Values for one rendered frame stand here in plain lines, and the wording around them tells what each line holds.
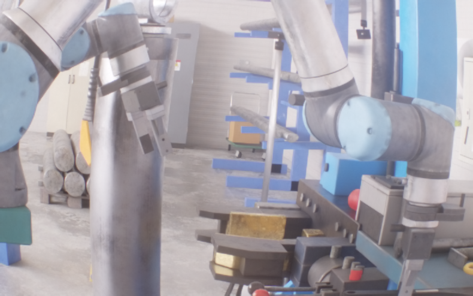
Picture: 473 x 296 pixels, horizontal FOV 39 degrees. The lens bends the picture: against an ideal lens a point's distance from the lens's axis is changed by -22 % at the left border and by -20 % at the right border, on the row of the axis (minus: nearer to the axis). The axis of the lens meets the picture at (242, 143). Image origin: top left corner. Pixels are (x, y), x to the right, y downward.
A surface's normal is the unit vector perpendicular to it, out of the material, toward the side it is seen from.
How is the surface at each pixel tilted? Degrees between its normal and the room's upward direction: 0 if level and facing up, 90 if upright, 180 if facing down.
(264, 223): 90
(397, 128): 79
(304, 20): 104
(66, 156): 90
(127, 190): 90
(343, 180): 90
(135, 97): 114
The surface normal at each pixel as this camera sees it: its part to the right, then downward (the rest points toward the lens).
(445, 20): 0.14, 0.11
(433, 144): 0.35, 0.39
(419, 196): -0.51, 0.04
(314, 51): -0.13, 0.33
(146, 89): 0.40, 0.02
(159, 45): 0.59, 0.14
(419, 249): -0.11, 0.09
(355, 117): -0.88, -0.04
